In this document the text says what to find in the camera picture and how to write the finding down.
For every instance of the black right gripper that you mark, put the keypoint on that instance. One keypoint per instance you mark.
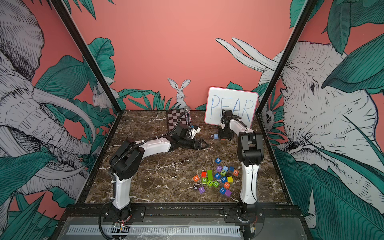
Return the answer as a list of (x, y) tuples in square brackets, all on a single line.
[(221, 134)]

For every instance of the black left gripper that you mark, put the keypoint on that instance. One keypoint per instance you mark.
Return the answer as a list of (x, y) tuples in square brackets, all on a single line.
[(198, 147)]

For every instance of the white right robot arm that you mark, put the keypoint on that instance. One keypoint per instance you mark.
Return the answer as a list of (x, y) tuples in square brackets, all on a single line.
[(250, 152)]

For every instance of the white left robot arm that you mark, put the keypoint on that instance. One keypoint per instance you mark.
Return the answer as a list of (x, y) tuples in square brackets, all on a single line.
[(126, 160)]

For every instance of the whiteboard with PEAR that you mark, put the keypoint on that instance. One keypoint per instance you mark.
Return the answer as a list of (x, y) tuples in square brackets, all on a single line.
[(241, 103)]

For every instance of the dark red chessboard box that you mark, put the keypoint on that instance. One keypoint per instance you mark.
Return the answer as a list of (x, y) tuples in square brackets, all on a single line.
[(175, 117)]

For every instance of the glittery pink tube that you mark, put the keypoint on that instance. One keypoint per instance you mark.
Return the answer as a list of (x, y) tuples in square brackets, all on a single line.
[(188, 115)]

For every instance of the red block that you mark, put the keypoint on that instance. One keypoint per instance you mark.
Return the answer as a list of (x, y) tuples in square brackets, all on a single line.
[(203, 174)]

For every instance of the tall green block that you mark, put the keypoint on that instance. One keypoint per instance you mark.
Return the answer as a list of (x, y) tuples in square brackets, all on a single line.
[(210, 175)]

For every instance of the purple block front left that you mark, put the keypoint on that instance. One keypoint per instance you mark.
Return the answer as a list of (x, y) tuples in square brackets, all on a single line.
[(202, 190)]

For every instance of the yellow block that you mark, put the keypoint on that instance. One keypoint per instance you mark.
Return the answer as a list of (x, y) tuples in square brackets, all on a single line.
[(229, 179)]

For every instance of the orange B block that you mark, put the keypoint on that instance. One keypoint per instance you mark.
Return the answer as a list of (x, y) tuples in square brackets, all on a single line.
[(226, 185)]

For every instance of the blue H block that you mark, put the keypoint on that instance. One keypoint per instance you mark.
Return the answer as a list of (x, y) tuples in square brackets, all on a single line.
[(222, 191)]

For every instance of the purple block front right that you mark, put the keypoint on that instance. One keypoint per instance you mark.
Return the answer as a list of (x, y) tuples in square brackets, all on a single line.
[(227, 193)]

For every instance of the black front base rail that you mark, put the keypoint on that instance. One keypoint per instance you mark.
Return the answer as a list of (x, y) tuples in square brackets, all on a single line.
[(231, 212)]

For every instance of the black right frame post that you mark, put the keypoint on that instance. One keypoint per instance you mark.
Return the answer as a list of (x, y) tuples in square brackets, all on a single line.
[(297, 31)]

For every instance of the black frame post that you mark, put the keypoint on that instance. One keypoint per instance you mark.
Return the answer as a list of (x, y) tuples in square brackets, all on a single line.
[(297, 31), (83, 47)]

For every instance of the black left frame post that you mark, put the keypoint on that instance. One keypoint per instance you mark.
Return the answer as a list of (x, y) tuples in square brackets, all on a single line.
[(83, 47)]

